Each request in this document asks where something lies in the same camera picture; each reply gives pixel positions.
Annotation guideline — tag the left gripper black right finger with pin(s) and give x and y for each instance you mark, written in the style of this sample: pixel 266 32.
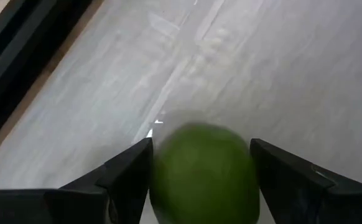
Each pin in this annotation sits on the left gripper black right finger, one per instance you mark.
pixel 308 199

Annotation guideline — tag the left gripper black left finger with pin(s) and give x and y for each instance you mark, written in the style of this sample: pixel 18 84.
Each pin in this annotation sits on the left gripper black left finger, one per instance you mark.
pixel 75 205

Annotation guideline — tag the black table edge rail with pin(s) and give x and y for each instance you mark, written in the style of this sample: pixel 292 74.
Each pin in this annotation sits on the black table edge rail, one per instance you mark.
pixel 19 40

